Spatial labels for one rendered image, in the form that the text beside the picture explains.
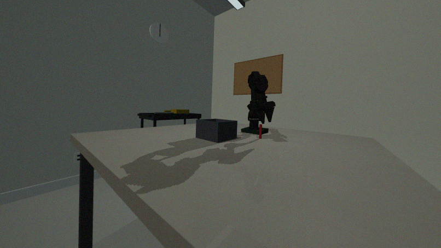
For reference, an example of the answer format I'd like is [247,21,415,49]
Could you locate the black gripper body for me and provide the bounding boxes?
[253,95,276,113]

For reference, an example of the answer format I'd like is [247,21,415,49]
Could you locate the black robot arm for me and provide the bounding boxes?
[247,71,268,130]

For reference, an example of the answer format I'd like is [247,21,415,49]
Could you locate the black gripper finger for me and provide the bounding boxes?
[262,107,274,122]
[255,112,265,124]

